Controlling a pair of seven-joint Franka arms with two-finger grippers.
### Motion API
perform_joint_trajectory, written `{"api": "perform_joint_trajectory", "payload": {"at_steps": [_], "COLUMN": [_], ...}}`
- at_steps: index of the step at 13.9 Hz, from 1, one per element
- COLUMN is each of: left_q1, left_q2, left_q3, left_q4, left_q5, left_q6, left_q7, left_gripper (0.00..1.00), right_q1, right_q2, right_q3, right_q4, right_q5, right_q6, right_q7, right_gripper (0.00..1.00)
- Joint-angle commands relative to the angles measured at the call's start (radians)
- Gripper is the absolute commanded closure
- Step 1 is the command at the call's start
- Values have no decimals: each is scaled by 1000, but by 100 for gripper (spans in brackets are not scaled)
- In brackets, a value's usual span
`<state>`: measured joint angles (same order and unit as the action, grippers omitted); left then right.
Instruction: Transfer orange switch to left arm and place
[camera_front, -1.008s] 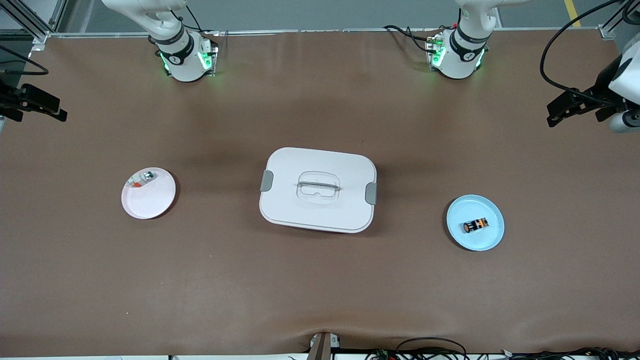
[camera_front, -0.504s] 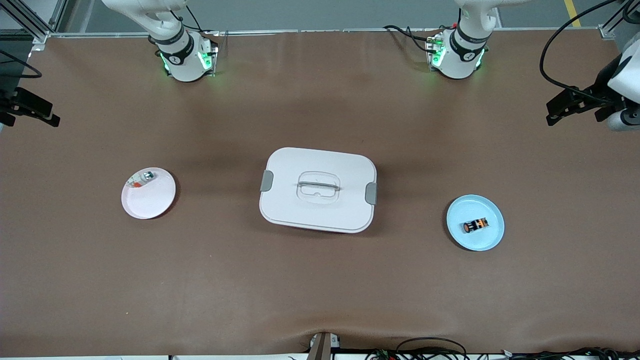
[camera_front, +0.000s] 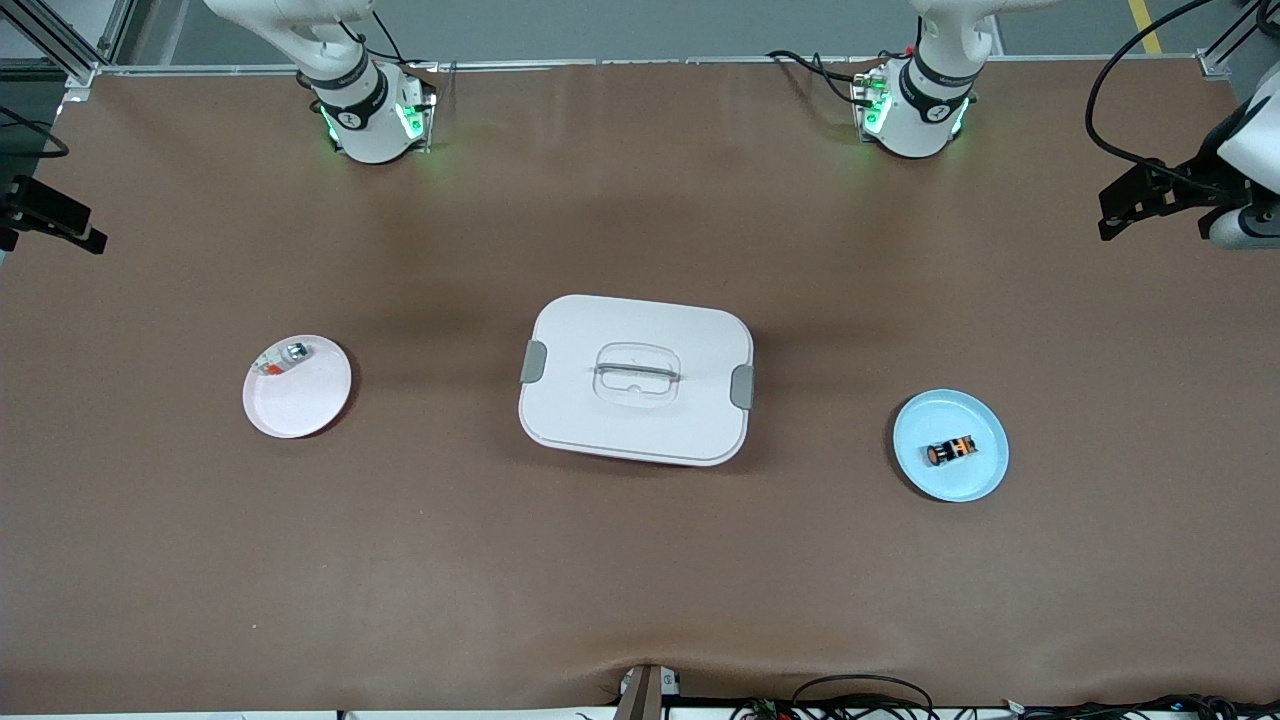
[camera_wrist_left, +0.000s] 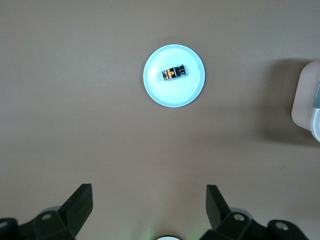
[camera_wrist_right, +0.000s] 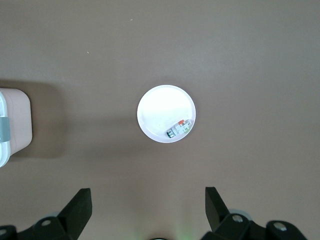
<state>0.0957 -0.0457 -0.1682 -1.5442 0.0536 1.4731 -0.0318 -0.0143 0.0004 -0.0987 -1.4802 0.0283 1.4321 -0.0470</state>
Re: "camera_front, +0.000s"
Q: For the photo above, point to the light blue round plate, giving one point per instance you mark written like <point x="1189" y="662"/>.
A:
<point x="950" y="485"/>

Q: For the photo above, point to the orange black push button switch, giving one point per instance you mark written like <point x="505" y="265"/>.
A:
<point x="950" y="452"/>

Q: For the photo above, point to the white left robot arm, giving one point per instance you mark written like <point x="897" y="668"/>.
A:
<point x="920" y="120"/>

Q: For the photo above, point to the white green push button switch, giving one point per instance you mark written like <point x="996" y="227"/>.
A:
<point x="295" y="352"/>

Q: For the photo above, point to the pale pink round plate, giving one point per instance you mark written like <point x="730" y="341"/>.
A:
<point x="290" y="415"/>

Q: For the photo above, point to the white lidded storage box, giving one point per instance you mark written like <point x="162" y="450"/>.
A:
<point x="600" y="420"/>

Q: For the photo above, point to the aluminium frame post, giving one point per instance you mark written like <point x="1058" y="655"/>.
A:
<point x="75" y="72"/>
<point x="1215" y="62"/>

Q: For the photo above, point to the aluminium table edge rail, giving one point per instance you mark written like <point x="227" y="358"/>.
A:
<point x="520" y="64"/>

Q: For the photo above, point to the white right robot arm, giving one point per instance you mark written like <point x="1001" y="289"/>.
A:
<point x="370" y="120"/>

